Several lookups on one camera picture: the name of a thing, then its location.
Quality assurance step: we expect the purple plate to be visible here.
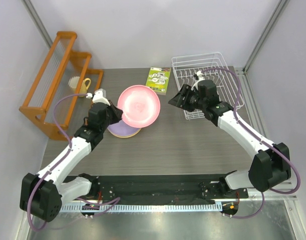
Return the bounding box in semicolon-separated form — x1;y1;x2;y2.
107;120;139;135

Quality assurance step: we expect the yellow mug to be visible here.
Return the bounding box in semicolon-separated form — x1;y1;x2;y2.
79;78;91;94

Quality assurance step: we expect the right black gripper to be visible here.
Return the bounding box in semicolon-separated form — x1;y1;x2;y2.
169;84;206;113

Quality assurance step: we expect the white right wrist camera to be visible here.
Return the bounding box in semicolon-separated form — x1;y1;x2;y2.
192;70;205;89

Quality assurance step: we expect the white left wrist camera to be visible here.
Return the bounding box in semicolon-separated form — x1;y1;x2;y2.
86;88;111;106

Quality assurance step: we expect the green book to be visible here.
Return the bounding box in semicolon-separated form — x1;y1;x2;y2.
145;67;171;95

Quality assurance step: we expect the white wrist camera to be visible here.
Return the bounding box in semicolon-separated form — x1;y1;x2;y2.
86;88;111;106
192;70;205;89

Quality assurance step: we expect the pink plate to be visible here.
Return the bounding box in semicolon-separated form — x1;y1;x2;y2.
118;85;161;128

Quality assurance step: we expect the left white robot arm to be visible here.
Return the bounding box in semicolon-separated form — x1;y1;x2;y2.
20;101;123;222

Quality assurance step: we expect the orange plate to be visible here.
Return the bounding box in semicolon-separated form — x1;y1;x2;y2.
109;128;141;139

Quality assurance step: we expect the orange wooden shelf rack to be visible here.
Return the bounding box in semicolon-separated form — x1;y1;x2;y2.
19;31;104;141

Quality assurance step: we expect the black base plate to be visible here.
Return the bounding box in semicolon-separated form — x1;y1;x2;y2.
82;174;248;206

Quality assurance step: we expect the white wire dish rack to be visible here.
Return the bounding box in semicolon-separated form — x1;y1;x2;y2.
171;52;244;109

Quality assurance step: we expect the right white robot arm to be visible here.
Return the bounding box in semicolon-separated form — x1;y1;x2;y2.
168;80;291;198

